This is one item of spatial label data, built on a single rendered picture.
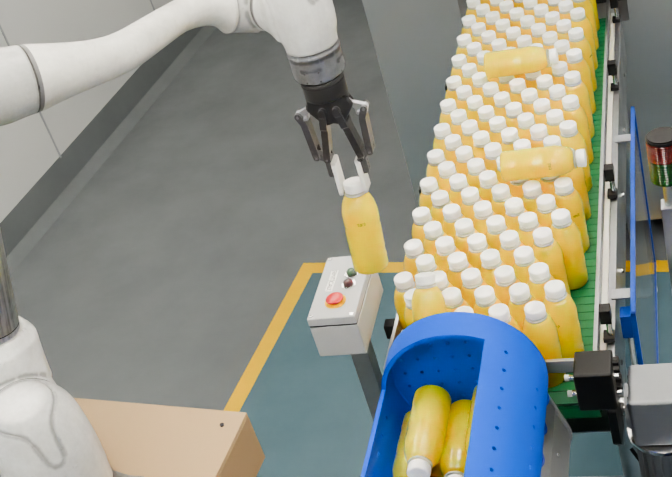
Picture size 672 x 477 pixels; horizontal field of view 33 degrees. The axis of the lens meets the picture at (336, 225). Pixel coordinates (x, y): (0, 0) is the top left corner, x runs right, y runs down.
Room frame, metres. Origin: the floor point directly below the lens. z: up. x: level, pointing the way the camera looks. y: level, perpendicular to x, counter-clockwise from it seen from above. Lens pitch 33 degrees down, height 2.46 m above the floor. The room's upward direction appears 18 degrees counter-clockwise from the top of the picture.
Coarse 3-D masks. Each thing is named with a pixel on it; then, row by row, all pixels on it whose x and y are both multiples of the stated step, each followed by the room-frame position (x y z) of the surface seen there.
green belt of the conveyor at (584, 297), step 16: (592, 144) 2.43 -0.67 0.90; (592, 176) 2.29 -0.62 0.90; (592, 192) 2.23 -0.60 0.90; (592, 208) 2.17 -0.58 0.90; (592, 224) 2.11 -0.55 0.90; (592, 240) 2.05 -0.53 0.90; (592, 256) 2.00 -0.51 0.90; (592, 272) 1.94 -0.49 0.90; (592, 288) 1.89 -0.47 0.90; (576, 304) 1.86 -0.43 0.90; (592, 304) 1.84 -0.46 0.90; (592, 320) 1.79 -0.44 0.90; (592, 336) 1.75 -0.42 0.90; (560, 384) 1.65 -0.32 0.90; (560, 400) 1.61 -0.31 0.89; (576, 400) 1.60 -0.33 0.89; (576, 416) 1.59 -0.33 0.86; (592, 416) 1.59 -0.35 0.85
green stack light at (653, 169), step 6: (648, 162) 1.83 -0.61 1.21; (654, 168) 1.81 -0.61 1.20; (660, 168) 1.80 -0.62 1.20; (666, 168) 1.79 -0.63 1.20; (654, 174) 1.81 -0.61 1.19; (660, 174) 1.80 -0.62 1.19; (666, 174) 1.80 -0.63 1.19; (654, 180) 1.81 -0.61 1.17; (660, 180) 1.80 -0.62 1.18; (666, 180) 1.80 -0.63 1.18; (660, 186) 1.80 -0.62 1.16; (666, 186) 1.80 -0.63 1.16
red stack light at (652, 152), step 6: (648, 144) 1.82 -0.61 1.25; (648, 150) 1.82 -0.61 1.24; (654, 150) 1.81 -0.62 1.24; (660, 150) 1.80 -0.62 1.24; (666, 150) 1.79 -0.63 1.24; (648, 156) 1.82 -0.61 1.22; (654, 156) 1.81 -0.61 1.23; (660, 156) 1.80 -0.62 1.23; (666, 156) 1.79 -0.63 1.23; (654, 162) 1.81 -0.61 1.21; (660, 162) 1.80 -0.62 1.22; (666, 162) 1.80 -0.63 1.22
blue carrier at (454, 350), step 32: (448, 320) 1.52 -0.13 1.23; (480, 320) 1.51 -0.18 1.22; (416, 352) 1.57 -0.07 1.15; (448, 352) 1.54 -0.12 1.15; (480, 352) 1.52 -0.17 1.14; (512, 352) 1.45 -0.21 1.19; (384, 384) 1.54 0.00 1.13; (416, 384) 1.57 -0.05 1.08; (448, 384) 1.55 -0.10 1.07; (480, 384) 1.37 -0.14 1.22; (512, 384) 1.38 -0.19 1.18; (544, 384) 1.44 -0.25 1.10; (384, 416) 1.50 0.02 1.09; (480, 416) 1.30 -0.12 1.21; (512, 416) 1.32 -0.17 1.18; (544, 416) 1.39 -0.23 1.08; (384, 448) 1.45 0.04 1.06; (480, 448) 1.24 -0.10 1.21; (512, 448) 1.26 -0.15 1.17
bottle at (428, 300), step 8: (416, 288) 1.80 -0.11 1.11; (424, 288) 1.78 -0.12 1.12; (432, 288) 1.78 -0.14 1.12; (416, 296) 1.77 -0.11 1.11; (424, 296) 1.76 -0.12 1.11; (432, 296) 1.76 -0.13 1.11; (440, 296) 1.77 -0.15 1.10; (416, 304) 1.77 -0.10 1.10; (424, 304) 1.76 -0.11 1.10; (432, 304) 1.75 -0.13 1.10; (440, 304) 1.76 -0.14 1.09; (416, 312) 1.76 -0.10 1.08; (424, 312) 1.75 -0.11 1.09; (432, 312) 1.75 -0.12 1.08; (440, 312) 1.75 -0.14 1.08; (416, 320) 1.76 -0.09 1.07
